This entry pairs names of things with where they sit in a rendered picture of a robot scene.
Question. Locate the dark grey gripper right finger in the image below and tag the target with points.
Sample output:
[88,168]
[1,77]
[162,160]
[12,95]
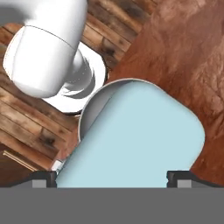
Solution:
[180,176]

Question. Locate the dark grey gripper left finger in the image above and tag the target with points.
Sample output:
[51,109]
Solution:
[43,176]

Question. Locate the white round pedestal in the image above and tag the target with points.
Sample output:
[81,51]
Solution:
[43,58]

